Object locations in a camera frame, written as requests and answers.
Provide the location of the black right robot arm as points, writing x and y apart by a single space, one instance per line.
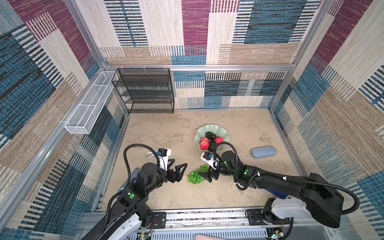
306 197

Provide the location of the white wire mesh basket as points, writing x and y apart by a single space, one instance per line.
87 112

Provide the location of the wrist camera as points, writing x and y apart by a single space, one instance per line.
164 155
211 159

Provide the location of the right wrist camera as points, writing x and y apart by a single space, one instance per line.
211 159

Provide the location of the red fake peach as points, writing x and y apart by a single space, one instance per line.
219 140

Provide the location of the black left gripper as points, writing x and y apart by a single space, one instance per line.
178 175

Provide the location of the green scalloped fruit bowl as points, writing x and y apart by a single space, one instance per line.
218 130

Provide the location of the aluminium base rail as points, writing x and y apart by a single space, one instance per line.
225 223

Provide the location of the dark fake avocado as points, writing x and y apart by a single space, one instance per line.
211 136
212 146

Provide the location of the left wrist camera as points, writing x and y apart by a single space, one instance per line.
164 155

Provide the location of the blue-grey oblong case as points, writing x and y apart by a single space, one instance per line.
263 152

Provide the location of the red fake apple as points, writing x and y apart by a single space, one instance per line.
204 145

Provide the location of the black wire mesh shelf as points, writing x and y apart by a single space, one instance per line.
145 90

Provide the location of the green fake grape bunch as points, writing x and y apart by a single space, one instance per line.
195 178

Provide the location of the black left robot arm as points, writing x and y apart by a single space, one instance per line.
130 212

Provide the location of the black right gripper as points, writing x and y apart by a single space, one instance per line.
207 176

